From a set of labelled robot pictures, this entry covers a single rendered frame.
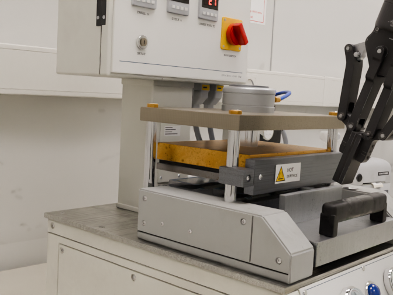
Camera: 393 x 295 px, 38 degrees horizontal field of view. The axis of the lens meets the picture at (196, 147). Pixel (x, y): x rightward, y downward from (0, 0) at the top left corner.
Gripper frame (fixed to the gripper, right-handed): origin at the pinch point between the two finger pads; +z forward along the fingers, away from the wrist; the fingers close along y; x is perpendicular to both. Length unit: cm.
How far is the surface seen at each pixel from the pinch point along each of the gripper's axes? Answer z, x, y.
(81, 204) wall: 43, 11, -61
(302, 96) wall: 14, 88, -63
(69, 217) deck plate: 25.2, -16.3, -31.9
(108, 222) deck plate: 23.2, -13.3, -26.4
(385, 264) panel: 12.9, 6.5, 7.7
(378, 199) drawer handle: 4.7, 4.5, 3.8
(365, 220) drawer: 8.6, 5.8, 2.9
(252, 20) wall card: -4, 68, -75
